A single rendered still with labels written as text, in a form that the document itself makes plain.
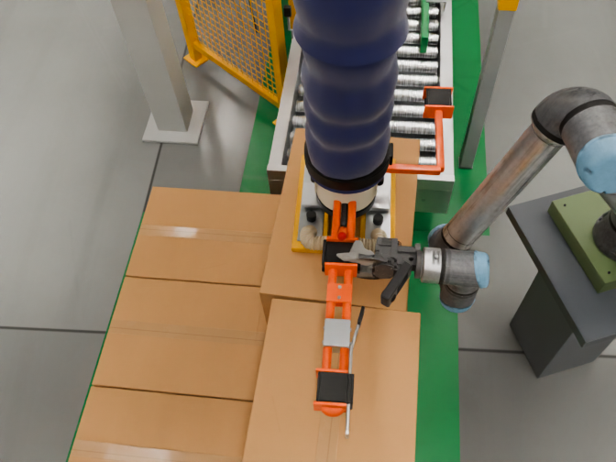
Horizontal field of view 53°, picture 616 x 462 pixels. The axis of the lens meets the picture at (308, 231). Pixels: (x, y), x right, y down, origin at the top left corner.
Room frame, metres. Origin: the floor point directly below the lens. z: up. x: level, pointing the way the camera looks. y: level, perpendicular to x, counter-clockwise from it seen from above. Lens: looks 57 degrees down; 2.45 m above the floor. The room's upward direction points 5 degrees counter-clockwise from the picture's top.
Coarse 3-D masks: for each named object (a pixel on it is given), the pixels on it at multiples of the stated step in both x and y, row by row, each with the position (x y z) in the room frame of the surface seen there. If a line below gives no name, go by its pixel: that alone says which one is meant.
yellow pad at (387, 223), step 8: (392, 160) 1.19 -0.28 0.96; (384, 176) 1.13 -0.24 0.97; (392, 176) 1.13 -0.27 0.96; (384, 184) 1.10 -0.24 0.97; (392, 184) 1.10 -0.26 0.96; (392, 192) 1.07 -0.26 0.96; (392, 200) 1.04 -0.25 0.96; (392, 208) 1.01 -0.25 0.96; (360, 216) 0.99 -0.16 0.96; (368, 216) 0.99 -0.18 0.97; (376, 216) 0.97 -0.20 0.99; (384, 216) 0.98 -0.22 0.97; (392, 216) 0.98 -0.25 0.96; (360, 224) 0.97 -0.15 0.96; (368, 224) 0.96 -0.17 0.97; (376, 224) 0.95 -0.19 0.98; (384, 224) 0.96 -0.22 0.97; (392, 224) 0.96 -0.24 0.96; (360, 232) 0.94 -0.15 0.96; (368, 232) 0.93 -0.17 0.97; (392, 232) 0.93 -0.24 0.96
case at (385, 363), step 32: (288, 320) 0.70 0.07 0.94; (320, 320) 0.69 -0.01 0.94; (352, 320) 0.68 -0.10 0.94; (384, 320) 0.67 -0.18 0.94; (416, 320) 0.67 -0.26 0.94; (288, 352) 0.61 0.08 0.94; (320, 352) 0.60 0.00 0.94; (384, 352) 0.59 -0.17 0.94; (416, 352) 0.58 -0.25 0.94; (288, 384) 0.52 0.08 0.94; (384, 384) 0.50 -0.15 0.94; (416, 384) 0.49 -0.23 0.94; (256, 416) 0.45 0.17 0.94; (288, 416) 0.44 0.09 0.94; (320, 416) 0.44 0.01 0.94; (352, 416) 0.43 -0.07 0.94; (384, 416) 0.42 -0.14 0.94; (256, 448) 0.38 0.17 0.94; (288, 448) 0.37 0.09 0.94; (320, 448) 0.36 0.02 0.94; (352, 448) 0.36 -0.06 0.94; (384, 448) 0.35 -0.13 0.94
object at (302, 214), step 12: (300, 168) 1.19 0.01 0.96; (300, 180) 1.14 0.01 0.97; (312, 180) 1.12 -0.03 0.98; (300, 192) 1.09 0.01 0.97; (300, 204) 1.05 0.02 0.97; (300, 216) 1.01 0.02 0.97; (312, 216) 0.99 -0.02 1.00; (324, 216) 1.00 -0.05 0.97; (300, 228) 0.97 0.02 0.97; (324, 228) 0.96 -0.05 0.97; (300, 240) 0.93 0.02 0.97; (312, 252) 0.90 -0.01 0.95
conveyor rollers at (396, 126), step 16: (416, 0) 2.47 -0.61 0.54; (416, 16) 2.38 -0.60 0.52; (432, 16) 2.37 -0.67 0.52; (400, 48) 2.15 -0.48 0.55; (416, 48) 2.14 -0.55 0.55; (432, 48) 2.13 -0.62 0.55; (400, 64) 2.05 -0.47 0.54; (416, 64) 2.04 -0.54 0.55; (432, 64) 2.03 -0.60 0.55; (400, 80) 1.96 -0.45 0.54; (416, 80) 1.95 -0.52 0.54; (432, 80) 1.94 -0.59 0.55; (400, 96) 1.86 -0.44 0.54; (416, 96) 1.85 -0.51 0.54; (400, 112) 1.78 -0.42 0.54; (416, 112) 1.77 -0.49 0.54; (400, 128) 1.69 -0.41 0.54; (416, 128) 1.68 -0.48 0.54; (432, 128) 1.67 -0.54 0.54; (432, 144) 1.58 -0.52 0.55; (288, 160) 1.59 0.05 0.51; (432, 160) 1.50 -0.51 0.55
